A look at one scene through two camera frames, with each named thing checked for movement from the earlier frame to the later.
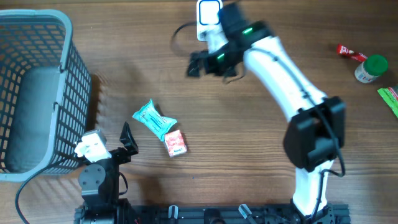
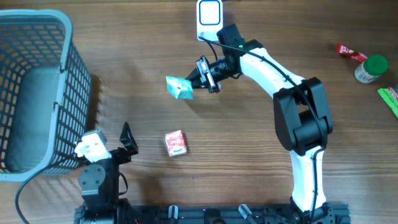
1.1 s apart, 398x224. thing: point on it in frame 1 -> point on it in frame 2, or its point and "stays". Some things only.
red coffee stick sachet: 359,56 stays
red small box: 175,143 stays
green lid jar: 372,66 stays
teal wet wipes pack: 159,124 -> 180,88
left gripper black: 124,156 stays
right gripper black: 211,66 -> 201,75
